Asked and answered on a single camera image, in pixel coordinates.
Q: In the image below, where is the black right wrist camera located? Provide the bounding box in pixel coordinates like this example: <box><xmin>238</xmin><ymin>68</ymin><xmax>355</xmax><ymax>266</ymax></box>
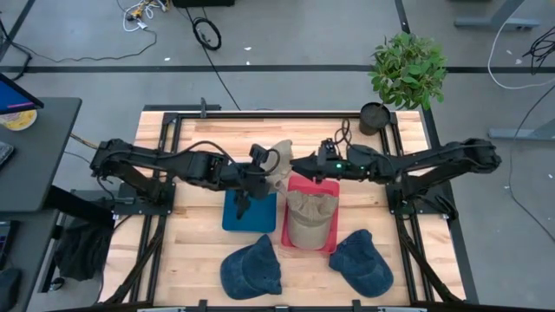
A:
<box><xmin>319</xmin><ymin>137</ymin><xmax>338</xmax><ymax>162</ymax></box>

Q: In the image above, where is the black left wrist camera cable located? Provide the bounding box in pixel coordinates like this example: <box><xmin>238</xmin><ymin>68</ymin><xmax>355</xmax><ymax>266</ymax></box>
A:
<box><xmin>171</xmin><ymin>140</ymin><xmax>282</xmax><ymax>177</ymax></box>

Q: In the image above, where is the long black floor cable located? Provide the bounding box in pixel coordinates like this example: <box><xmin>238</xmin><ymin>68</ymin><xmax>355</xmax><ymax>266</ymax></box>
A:
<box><xmin>506</xmin><ymin>84</ymin><xmax>555</xmax><ymax>244</ymax></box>
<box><xmin>0</xmin><ymin>25</ymin><xmax>158</xmax><ymax>81</ymax></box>

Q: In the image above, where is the monitor with blue screen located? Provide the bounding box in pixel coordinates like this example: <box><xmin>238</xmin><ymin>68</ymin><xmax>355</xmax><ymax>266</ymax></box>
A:
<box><xmin>0</xmin><ymin>72</ymin><xmax>44</xmax><ymax>116</ymax></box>

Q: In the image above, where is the black plant pot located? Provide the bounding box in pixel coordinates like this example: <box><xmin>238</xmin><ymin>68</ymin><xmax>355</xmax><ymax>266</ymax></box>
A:
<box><xmin>358</xmin><ymin>101</ymin><xmax>392</xmax><ymax>136</ymax></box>

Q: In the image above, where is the white floor cable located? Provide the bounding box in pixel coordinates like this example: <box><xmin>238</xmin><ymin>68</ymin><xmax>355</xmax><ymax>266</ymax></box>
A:
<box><xmin>487</xmin><ymin>16</ymin><xmax>555</xmax><ymax>91</ymax></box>

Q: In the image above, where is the grey desk leg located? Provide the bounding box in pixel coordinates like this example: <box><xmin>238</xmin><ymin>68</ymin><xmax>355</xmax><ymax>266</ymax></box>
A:
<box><xmin>488</xmin><ymin>119</ymin><xmax>555</xmax><ymax>142</ymax></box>
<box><xmin>454</xmin><ymin>0</ymin><xmax>541</xmax><ymax>31</ymax></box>

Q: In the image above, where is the pink translucent plastic bin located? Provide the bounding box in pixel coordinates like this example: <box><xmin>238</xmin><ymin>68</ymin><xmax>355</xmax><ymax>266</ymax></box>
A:
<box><xmin>280</xmin><ymin>174</ymin><xmax>341</xmax><ymax>256</ymax></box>

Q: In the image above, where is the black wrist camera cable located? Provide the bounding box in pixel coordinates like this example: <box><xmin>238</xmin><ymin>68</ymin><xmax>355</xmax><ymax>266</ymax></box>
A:
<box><xmin>332</xmin><ymin>116</ymin><xmax>361</xmax><ymax>153</ymax></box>
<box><xmin>171</xmin><ymin>140</ymin><xmax>282</xmax><ymax>177</ymax></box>

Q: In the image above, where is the black aluminium table frame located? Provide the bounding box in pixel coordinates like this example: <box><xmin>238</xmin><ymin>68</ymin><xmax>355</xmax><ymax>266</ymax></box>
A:
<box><xmin>99</xmin><ymin>103</ymin><xmax>480</xmax><ymax>312</ymax></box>

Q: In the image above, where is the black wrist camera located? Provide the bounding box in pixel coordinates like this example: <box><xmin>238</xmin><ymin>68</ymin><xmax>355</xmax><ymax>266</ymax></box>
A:
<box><xmin>319</xmin><ymin>137</ymin><xmax>338</xmax><ymax>162</ymax></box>
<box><xmin>249</xmin><ymin>144</ymin><xmax>271</xmax><ymax>168</ymax></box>

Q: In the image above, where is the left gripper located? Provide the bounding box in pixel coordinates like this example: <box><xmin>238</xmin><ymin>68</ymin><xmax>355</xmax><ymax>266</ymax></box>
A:
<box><xmin>232</xmin><ymin>164</ymin><xmax>272</xmax><ymax>220</ymax></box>

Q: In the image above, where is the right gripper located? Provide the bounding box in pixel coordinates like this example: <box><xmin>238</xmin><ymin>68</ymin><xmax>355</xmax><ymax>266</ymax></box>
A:
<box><xmin>289</xmin><ymin>149</ymin><xmax>355</xmax><ymax>184</ymax></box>

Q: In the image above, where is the black desk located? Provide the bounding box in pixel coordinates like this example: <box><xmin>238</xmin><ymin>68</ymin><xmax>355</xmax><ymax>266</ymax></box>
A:
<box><xmin>0</xmin><ymin>97</ymin><xmax>82</xmax><ymax>213</ymax></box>

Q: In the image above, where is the black coiled cable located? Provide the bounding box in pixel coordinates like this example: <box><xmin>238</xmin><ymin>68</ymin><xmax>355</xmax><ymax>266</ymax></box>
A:
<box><xmin>192</xmin><ymin>16</ymin><xmax>223</xmax><ymax>51</ymax></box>

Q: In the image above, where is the green leafy potted tree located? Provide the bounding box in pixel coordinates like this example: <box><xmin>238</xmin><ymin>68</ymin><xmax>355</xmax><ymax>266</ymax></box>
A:
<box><xmin>368</xmin><ymin>30</ymin><xmax>447</xmax><ymax>112</ymax></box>

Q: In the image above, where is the blue translucent plastic bin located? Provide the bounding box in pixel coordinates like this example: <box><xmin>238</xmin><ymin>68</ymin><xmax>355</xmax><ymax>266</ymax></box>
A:
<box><xmin>221</xmin><ymin>188</ymin><xmax>278</xmax><ymax>234</ymax></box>

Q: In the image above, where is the black cable bundle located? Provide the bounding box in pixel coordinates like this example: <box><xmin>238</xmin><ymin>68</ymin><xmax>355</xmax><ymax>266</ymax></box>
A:
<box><xmin>522</xmin><ymin>25</ymin><xmax>555</xmax><ymax>64</ymax></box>

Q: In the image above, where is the black keyboard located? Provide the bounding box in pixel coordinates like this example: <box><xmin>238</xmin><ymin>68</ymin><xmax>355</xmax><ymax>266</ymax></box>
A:
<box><xmin>0</xmin><ymin>140</ymin><xmax>15</xmax><ymax>170</ymax></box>

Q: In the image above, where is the white cable bundle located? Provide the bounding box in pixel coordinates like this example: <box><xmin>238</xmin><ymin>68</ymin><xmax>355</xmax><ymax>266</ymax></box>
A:
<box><xmin>122</xmin><ymin>0</ymin><xmax>170</xmax><ymax>32</ymax></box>

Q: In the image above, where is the beige corduroy cap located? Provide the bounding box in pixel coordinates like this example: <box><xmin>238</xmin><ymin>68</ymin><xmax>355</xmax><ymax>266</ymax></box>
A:
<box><xmin>285</xmin><ymin>189</ymin><xmax>339</xmax><ymax>251</ymax></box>
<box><xmin>264</xmin><ymin>138</ymin><xmax>296</xmax><ymax>195</ymax></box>

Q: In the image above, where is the blue denim cap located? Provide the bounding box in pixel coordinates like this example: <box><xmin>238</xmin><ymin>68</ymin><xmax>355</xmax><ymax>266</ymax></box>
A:
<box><xmin>219</xmin><ymin>233</ymin><xmax>283</xmax><ymax>301</ymax></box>
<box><xmin>328</xmin><ymin>228</ymin><xmax>395</xmax><ymax>299</ymax></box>

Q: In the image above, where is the yellow round bowl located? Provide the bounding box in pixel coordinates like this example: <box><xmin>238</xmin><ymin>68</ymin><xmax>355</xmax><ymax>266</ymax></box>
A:
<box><xmin>0</xmin><ymin>109</ymin><xmax>38</xmax><ymax>132</ymax></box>

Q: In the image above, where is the black bag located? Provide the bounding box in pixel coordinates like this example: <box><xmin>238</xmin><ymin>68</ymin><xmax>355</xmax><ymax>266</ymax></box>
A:
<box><xmin>55</xmin><ymin>218</ymin><xmax>114</xmax><ymax>282</ymax></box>

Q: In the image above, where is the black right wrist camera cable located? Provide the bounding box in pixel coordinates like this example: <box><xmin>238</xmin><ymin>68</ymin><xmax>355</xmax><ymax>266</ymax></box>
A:
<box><xmin>332</xmin><ymin>116</ymin><xmax>361</xmax><ymax>153</ymax></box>

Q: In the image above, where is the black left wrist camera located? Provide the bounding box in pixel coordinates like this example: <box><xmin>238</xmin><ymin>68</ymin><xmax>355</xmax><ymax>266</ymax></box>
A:
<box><xmin>249</xmin><ymin>144</ymin><xmax>271</xmax><ymax>168</ymax></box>

